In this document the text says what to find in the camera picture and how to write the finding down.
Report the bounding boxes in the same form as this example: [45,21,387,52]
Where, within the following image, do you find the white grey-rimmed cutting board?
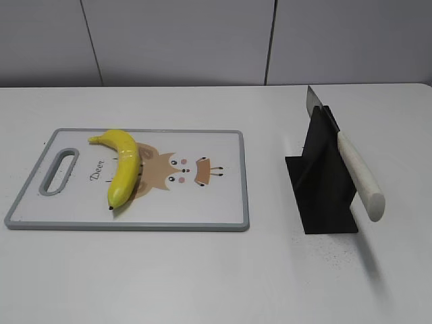
[5,128,249,232]

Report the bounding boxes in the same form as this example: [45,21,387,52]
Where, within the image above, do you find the yellow plastic banana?
[88,130,141,210]

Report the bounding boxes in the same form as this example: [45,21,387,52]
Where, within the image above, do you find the white-handled kitchen knife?
[306,86,385,222]

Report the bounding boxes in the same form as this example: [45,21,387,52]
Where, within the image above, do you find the black knife stand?
[285,106,358,234]

